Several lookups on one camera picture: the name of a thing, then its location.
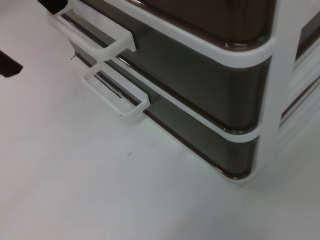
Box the brown drawer above cabinet base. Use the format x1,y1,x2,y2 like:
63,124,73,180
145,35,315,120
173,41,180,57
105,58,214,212
80,53,257,182

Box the brown drawer with snack bags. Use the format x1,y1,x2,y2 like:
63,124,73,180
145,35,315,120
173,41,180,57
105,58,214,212
46,0,320,132

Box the white drawer cabinet frame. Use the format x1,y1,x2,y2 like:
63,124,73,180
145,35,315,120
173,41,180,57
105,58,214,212
72,0,320,189

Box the brown drawer without visible handle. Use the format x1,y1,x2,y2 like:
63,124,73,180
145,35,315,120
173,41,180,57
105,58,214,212
139,0,320,64

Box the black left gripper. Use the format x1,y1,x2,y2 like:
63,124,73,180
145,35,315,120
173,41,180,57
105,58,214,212
0,0,70,79

